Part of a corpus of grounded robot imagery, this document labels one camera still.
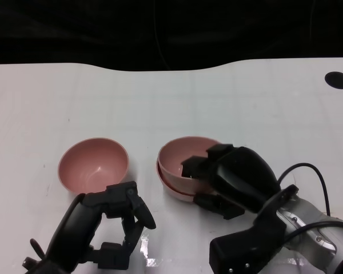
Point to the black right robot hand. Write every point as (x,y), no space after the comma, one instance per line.
(240,177)

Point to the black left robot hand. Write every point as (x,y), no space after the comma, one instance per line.
(74,231)

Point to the pink plastic bowl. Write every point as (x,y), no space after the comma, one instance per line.
(174,160)
(94,165)
(177,192)

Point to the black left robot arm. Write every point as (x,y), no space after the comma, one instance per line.
(43,266)

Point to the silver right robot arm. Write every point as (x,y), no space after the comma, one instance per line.
(303,209)

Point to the silver tape patch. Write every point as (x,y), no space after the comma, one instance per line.
(151,261)

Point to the black round table grommet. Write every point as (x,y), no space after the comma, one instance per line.
(338,80)

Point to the black cloth backdrop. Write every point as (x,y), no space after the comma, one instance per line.
(103,34)

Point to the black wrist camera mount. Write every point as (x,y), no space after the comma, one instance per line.
(240,251)

